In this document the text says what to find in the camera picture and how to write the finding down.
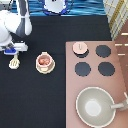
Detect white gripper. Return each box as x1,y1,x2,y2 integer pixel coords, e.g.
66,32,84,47
0,41,28,55

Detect cream toy spatula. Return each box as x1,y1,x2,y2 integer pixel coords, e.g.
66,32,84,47
9,55,20,69

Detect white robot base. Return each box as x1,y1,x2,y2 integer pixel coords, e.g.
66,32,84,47
44,0,67,14

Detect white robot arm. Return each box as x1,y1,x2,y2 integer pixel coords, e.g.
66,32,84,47
0,0,32,55

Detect cream round wooden plate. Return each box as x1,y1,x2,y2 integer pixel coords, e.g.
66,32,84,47
36,59,55,74

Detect red toy food pieces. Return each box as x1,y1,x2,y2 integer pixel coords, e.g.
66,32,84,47
39,56,50,65

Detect black table mat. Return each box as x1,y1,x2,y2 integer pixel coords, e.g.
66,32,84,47
0,15,110,128

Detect black stove burner disc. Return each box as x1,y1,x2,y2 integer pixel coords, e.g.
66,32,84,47
75,62,91,77

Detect pink toy stove top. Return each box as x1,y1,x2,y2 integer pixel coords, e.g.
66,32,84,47
66,41,128,128

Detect large grey frying pan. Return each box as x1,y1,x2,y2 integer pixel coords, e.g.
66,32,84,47
76,87,128,128

